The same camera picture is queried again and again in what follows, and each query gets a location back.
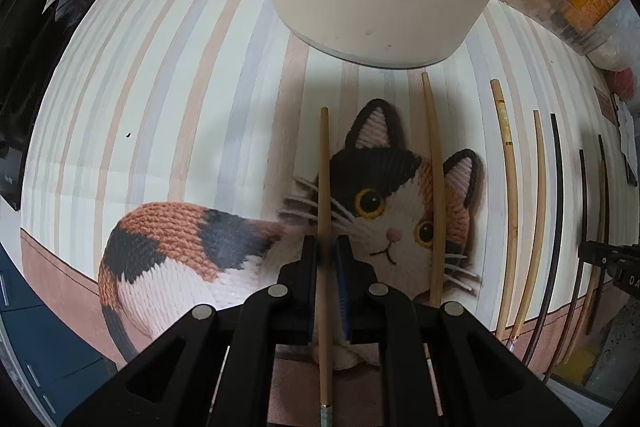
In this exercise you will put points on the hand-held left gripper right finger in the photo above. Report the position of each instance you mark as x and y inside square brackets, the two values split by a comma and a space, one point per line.
[343, 278]

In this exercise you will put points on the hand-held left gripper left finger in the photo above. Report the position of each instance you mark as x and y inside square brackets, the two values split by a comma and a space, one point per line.
[307, 268]

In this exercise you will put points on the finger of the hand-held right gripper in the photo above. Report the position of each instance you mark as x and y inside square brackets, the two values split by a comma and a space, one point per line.
[597, 253]

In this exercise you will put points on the light wooden chopstick silver tip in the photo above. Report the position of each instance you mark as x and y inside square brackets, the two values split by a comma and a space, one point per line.
[324, 167]

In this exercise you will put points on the bunch of assorted chopsticks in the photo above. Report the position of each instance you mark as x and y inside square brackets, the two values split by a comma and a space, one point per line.
[434, 167]

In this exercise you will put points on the cat-print striped mat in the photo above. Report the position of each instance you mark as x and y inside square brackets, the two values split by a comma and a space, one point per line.
[175, 107]

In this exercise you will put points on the blue cabinet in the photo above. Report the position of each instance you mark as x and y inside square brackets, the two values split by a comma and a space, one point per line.
[45, 342]

